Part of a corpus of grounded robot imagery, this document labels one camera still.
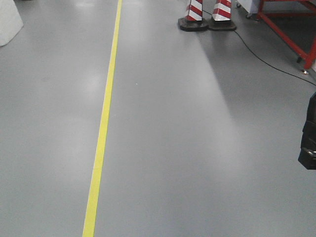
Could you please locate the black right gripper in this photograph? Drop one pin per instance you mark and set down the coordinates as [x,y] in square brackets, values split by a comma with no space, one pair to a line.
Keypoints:
[307,156]

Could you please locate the right red white traffic cone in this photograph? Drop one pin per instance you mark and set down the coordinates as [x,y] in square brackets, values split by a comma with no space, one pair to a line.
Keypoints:
[221,17]

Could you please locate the red white traffic cone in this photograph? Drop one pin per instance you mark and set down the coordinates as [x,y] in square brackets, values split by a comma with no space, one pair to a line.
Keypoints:
[193,20]
[221,17]

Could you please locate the left red white traffic cone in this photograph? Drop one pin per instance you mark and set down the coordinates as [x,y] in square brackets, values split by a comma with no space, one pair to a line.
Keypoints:
[193,20]

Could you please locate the white pillar base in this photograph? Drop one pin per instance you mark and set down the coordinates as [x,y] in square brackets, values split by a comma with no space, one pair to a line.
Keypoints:
[10,21]

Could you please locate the red metal cart frame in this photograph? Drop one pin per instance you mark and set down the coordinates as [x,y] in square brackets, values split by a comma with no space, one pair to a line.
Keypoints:
[297,28]

